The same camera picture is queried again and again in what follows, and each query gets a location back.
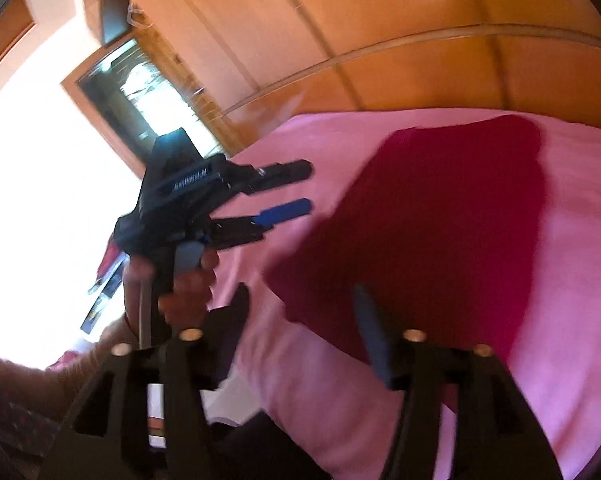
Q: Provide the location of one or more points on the magenta cloth garment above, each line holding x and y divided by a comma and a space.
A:
430, 220

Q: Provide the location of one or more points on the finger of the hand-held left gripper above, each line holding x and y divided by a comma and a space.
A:
280, 172
280, 211

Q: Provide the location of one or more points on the blue wall pictures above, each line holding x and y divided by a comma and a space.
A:
100, 305

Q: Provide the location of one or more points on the person's patterned clothing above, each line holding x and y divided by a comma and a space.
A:
5, 420

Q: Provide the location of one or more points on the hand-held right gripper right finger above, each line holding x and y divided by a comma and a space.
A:
373, 330

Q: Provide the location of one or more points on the person's left hand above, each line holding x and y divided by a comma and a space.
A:
190, 290

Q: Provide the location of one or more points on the pink bed sheet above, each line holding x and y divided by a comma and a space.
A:
570, 240

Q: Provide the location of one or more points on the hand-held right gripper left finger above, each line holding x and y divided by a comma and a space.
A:
235, 310

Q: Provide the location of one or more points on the wooden wardrobe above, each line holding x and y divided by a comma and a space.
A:
380, 20

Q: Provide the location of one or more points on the red hanging cloth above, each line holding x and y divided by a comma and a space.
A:
111, 259

